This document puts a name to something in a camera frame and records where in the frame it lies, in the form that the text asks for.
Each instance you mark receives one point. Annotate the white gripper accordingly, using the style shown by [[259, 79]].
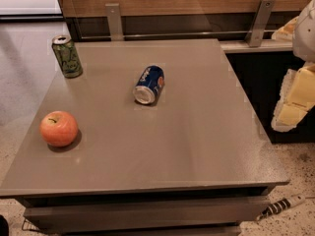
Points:
[[305, 36]]

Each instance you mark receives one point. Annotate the blue pepsi can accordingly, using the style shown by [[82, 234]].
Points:
[[149, 85]]

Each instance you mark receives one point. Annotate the green soda can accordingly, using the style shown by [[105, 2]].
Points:
[[67, 56]]

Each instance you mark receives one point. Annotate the white power strip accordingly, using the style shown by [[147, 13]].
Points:
[[281, 205]]

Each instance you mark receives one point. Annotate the grey table drawer unit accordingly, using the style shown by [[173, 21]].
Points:
[[94, 212]]

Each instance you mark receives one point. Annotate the red apple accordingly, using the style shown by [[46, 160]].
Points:
[[59, 128]]

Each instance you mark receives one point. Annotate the right metal bracket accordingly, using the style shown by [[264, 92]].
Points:
[[254, 36]]

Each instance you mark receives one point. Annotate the metal bracket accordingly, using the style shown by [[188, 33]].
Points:
[[114, 21], [254, 36]]

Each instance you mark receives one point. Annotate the left metal bracket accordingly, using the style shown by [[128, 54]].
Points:
[[114, 21]]

